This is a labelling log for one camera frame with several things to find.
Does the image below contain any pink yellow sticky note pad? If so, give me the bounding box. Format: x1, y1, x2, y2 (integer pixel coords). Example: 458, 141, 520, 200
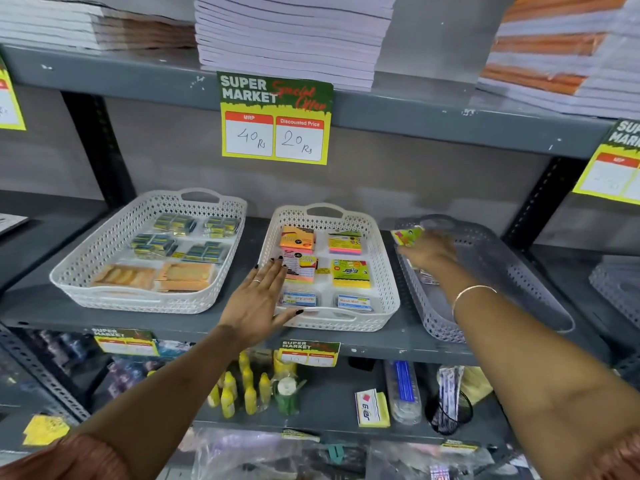
327, 230, 363, 256

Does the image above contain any green bottle in plastic wrap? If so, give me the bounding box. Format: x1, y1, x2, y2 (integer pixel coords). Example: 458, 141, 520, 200
273, 375, 307, 417

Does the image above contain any person's right forearm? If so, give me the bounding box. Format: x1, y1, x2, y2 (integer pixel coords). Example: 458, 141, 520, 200
434, 255, 640, 480

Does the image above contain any person's left hand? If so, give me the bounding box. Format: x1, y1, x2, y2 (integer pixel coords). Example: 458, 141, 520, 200
218, 258, 305, 348

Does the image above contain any orange patterned sleeve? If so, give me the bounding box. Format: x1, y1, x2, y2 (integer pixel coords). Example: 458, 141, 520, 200
584, 434, 640, 480
0, 434, 132, 480

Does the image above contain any orange patterned left sleeve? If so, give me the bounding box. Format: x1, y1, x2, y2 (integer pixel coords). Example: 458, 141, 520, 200
0, 434, 132, 480

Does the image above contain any clear case with blue pens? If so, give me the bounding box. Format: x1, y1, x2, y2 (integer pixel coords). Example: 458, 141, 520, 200
383, 359, 424, 426

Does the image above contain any person's right hand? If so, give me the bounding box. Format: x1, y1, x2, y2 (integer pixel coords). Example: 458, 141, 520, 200
397, 230, 459, 278

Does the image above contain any orange sticky note pad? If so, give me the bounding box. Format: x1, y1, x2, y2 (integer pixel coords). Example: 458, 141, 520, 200
279, 225, 316, 254

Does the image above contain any white basket with staple packs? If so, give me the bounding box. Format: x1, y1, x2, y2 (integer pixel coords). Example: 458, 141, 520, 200
49, 188, 248, 315

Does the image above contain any orange patterned right sleeve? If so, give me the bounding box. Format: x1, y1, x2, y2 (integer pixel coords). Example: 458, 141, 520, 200
584, 434, 640, 480

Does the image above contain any white multicolour sticky note pad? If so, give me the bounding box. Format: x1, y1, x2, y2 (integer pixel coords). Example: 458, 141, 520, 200
283, 252, 319, 284

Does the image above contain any pile of dark packets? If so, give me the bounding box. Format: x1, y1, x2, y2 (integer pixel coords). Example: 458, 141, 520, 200
27, 329, 193, 400

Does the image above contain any white paper booklet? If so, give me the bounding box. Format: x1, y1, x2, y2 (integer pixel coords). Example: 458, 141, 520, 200
0, 213, 30, 236

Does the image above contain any small green yellow price sign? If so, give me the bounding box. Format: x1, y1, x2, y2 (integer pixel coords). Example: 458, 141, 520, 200
92, 328, 160, 357
278, 339, 342, 368

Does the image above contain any person's left forearm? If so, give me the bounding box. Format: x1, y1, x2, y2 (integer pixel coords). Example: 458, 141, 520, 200
75, 325, 266, 480

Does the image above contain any clear plastic bag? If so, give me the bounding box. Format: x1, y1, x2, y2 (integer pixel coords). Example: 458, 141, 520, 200
190, 427, 371, 480
367, 439, 496, 480

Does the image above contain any yellow green sticky note pad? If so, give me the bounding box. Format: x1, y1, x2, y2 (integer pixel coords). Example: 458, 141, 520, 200
331, 259, 372, 289

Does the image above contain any white basket with sticky notes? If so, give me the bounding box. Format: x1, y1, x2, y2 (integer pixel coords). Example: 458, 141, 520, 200
257, 203, 401, 333

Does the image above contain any small packet in grey basket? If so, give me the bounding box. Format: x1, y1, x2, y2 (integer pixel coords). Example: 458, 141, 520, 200
407, 262, 440, 286

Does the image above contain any small clear blue pin box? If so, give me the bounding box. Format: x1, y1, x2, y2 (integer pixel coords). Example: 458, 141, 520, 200
280, 289, 320, 308
335, 293, 374, 313

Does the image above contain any orange flat packet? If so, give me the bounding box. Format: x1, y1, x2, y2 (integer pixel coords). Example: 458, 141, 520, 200
155, 262, 216, 293
91, 264, 157, 291

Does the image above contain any grey perforated plastic basket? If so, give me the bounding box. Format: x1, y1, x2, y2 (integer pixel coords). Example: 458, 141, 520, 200
588, 261, 640, 329
392, 214, 576, 344

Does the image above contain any thin gold bracelet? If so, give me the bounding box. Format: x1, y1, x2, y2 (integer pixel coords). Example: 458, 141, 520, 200
451, 285, 498, 323

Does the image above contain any white yellow sticky pad pack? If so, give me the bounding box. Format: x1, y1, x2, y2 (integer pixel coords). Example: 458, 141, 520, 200
354, 388, 391, 429

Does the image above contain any grey metal shelf rack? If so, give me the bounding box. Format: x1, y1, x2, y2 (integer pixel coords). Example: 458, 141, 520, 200
0, 42, 640, 480

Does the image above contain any stack of white brown notebooks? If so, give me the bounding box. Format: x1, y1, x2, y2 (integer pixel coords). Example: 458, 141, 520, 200
0, 0, 197, 53

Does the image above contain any large green yellow price sign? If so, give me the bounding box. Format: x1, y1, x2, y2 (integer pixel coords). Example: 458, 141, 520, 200
216, 71, 335, 166

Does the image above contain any clear packet of pens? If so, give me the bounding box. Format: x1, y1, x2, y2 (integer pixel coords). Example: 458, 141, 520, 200
437, 365, 466, 421

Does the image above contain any group of yellow glue bottles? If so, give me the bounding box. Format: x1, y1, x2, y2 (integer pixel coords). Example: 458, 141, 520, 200
207, 350, 274, 420

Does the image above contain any stack of orange white notebooks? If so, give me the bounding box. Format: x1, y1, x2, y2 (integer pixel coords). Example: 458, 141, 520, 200
476, 0, 640, 121

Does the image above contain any green blue staple pack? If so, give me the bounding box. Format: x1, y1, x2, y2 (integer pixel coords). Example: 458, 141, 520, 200
152, 213, 198, 237
129, 233, 179, 260
182, 241, 230, 265
203, 216, 242, 239

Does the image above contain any yellow packet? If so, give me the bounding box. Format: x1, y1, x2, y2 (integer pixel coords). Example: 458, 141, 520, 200
459, 367, 494, 406

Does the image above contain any colourful sticky note packet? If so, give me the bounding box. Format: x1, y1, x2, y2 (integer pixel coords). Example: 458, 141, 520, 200
391, 226, 425, 247

